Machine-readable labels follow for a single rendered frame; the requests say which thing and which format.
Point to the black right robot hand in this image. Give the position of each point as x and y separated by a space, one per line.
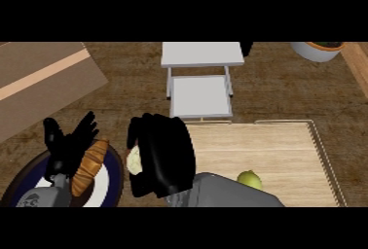
166 155

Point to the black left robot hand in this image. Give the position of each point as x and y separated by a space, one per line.
71 147

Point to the cream cupcake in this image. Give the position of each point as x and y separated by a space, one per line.
135 159

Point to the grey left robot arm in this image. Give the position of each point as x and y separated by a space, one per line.
43 194

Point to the pale wooden tray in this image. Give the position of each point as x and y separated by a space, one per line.
268 162

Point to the brown croissant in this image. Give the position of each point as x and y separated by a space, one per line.
89 165

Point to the blue and white plate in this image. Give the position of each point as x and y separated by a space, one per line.
102 184

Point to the green pear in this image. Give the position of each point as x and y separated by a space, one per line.
252 180

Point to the brown cardboard box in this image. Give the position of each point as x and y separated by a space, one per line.
40 84

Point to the black object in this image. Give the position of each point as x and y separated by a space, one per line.
246 48

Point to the white plant pot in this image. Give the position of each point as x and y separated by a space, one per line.
320 50

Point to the pale wooden board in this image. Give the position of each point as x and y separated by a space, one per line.
357 64

